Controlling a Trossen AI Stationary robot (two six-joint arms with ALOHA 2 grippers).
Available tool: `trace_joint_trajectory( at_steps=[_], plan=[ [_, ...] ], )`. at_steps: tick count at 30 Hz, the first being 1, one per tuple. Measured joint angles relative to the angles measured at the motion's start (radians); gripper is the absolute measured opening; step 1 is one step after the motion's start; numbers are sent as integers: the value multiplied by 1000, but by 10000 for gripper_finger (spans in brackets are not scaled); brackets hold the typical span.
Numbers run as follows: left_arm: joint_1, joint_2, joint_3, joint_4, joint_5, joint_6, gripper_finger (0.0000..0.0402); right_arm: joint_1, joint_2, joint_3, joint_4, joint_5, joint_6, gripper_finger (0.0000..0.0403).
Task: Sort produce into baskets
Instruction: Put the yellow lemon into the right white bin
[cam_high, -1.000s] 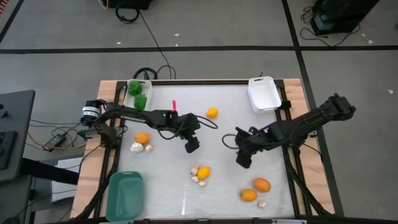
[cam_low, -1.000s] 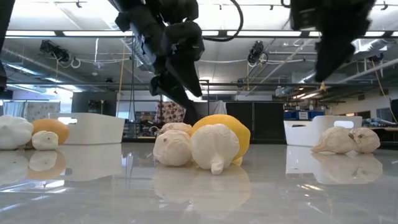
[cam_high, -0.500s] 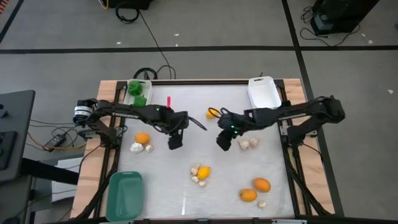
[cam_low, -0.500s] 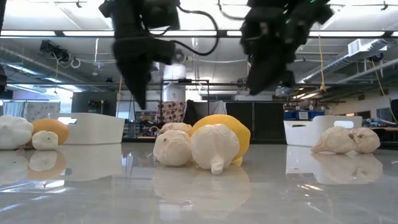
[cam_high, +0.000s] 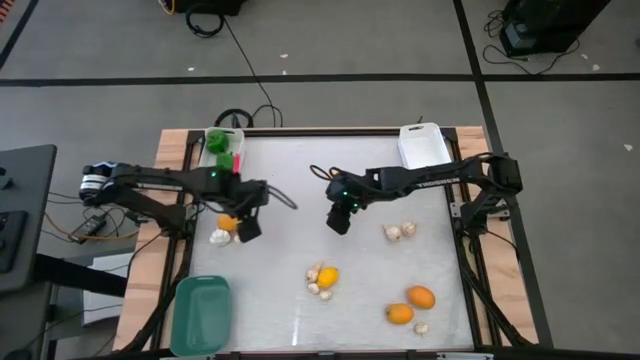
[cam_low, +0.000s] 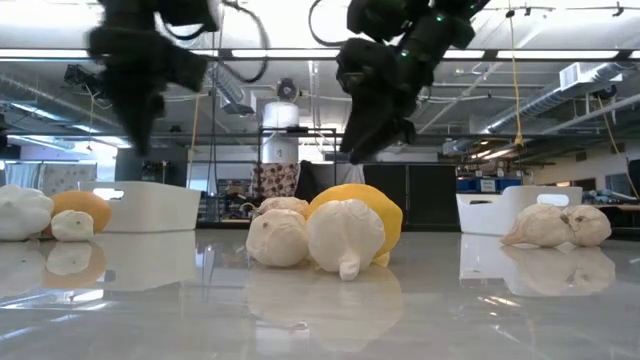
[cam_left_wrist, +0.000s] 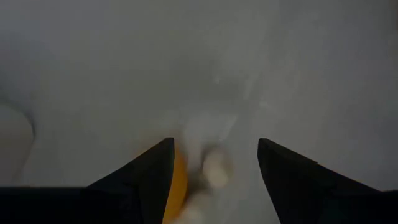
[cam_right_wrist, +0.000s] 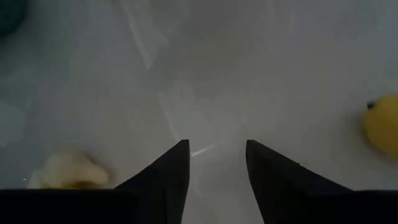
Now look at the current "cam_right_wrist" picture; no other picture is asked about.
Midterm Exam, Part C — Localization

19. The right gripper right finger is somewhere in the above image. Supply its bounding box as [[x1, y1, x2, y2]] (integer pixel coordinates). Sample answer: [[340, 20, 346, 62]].
[[245, 139, 354, 224]]

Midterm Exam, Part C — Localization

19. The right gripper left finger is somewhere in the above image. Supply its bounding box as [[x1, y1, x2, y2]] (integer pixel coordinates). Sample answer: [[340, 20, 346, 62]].
[[114, 139, 190, 224]]

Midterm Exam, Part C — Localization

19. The yellow lemon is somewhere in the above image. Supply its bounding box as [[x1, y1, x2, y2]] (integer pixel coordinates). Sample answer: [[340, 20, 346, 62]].
[[363, 94, 398, 160]]

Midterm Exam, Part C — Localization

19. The green plastic basket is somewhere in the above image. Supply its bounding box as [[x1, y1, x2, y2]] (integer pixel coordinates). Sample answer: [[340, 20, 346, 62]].
[[0, 0, 29, 35]]

